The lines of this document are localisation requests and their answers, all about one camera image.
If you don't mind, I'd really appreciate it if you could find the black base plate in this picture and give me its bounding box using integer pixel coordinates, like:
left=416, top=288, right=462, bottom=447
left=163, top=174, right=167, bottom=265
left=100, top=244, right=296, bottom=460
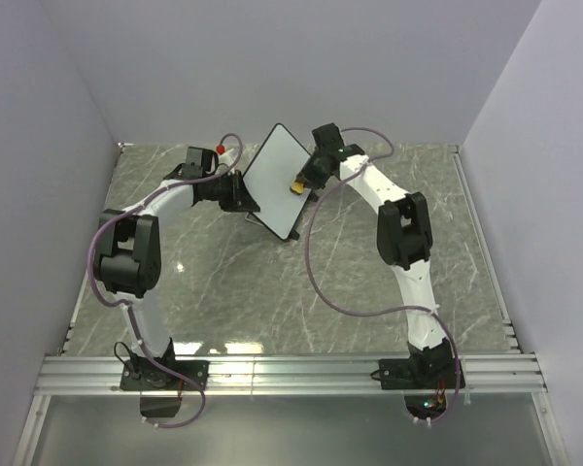
left=120, top=358, right=209, bottom=391
left=369, top=358, right=456, bottom=390

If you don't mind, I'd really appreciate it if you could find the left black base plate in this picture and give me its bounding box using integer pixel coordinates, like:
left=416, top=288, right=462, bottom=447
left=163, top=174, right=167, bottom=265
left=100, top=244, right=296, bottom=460
left=120, top=358, right=209, bottom=391

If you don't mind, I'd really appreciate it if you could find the yellow bone-shaped eraser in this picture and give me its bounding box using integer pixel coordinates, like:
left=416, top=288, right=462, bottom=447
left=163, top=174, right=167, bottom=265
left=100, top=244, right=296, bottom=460
left=290, top=181, right=305, bottom=195

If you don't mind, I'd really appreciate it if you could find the small white whiteboard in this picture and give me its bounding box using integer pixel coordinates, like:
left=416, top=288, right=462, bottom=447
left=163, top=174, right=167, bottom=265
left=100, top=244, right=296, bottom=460
left=243, top=123, right=310, bottom=236

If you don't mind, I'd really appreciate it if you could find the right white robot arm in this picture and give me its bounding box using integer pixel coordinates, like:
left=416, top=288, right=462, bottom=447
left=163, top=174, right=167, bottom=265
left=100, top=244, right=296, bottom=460
left=291, top=123, right=456, bottom=388

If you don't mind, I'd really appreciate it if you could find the aluminium mounting rail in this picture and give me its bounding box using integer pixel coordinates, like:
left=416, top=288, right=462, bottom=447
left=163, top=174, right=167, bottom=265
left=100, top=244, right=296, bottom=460
left=33, top=353, right=547, bottom=397

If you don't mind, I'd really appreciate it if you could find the wire whiteboard stand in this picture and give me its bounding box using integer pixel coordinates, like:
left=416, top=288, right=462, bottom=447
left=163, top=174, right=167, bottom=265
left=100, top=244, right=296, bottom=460
left=244, top=190, right=320, bottom=243

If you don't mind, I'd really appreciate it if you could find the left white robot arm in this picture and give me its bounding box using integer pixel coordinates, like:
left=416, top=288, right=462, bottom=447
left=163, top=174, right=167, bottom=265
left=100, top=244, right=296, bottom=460
left=86, top=144, right=260, bottom=390

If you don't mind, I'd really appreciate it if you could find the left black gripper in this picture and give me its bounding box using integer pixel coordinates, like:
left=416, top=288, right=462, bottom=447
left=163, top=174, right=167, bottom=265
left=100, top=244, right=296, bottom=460
left=205, top=172, right=260, bottom=216

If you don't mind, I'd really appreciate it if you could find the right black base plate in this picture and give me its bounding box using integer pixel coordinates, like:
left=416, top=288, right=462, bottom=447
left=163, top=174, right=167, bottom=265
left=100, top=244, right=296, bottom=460
left=369, top=358, right=456, bottom=390

